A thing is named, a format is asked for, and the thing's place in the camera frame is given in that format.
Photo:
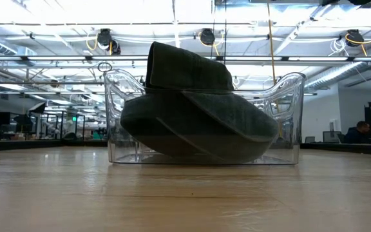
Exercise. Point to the grey green bucket hat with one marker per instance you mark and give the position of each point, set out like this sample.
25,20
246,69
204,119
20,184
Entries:
185,67

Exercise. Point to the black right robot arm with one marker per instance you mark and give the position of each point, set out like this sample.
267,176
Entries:
359,1

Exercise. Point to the clear plastic bin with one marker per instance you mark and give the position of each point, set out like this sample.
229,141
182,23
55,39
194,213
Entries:
288,106

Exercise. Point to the person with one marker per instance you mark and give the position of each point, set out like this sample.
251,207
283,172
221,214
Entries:
356,135

